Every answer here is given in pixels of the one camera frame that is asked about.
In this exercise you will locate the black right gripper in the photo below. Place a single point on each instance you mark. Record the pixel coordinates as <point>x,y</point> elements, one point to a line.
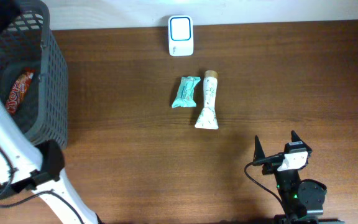
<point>272,167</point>

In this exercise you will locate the white floral cream tube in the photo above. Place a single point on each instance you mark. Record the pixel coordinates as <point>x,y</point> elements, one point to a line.
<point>207,118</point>

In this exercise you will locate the teal wet wipes packet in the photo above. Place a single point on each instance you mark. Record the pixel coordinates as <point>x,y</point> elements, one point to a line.
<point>185,93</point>

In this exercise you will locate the orange chocolate bar wrapper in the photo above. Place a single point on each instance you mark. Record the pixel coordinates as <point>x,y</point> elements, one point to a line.
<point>19,90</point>

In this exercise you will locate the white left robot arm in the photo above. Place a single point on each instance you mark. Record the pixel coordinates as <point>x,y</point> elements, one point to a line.
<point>37,168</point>

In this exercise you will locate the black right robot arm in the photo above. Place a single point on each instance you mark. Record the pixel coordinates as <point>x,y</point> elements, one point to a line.
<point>302,200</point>

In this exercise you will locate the white barcode scanner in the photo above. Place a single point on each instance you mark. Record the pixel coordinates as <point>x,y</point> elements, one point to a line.
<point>180,36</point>

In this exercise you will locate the dark grey plastic basket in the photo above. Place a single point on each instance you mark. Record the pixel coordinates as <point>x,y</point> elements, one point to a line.
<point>28,42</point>

